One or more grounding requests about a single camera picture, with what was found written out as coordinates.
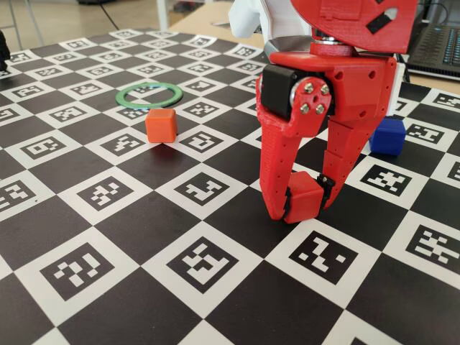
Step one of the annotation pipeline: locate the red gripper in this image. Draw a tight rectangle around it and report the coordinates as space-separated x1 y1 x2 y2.
257 51 399 221

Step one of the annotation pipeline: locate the red cube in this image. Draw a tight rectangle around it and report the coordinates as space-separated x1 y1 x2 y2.
283 170 324 224

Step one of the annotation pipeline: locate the blue cube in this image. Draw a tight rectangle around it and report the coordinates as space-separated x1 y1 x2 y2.
369 118 407 157

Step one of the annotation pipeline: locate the orange cube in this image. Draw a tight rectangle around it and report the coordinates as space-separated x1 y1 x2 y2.
144 108 179 144

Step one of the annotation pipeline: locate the dark laptop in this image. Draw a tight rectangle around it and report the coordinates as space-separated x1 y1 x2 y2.
408 0 460 81

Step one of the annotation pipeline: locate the checkerboard marker board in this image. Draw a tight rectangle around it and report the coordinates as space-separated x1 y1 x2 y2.
0 27 460 345

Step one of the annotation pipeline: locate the white furniture leg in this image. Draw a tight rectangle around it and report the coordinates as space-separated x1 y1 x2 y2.
157 0 170 32

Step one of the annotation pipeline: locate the black stand object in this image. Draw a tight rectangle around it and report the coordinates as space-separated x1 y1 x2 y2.
0 30 12 72

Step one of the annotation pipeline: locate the green ring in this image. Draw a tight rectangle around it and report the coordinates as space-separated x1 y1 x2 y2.
115 81 184 110

